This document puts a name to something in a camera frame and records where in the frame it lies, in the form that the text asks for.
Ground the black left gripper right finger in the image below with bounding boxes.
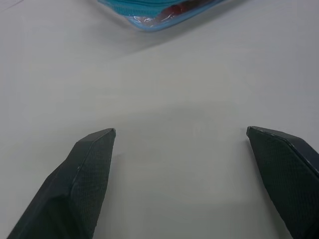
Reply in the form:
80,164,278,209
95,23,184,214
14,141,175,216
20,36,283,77
246,125,319,239

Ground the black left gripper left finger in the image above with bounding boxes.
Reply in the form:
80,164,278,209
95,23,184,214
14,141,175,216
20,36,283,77
6,128,117,239

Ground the clear plastic zip bag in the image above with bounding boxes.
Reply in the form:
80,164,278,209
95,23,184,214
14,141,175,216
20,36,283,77
97,0,212,32

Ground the dark red item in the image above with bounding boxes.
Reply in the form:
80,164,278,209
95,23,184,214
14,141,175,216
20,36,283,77
159,3,187,17

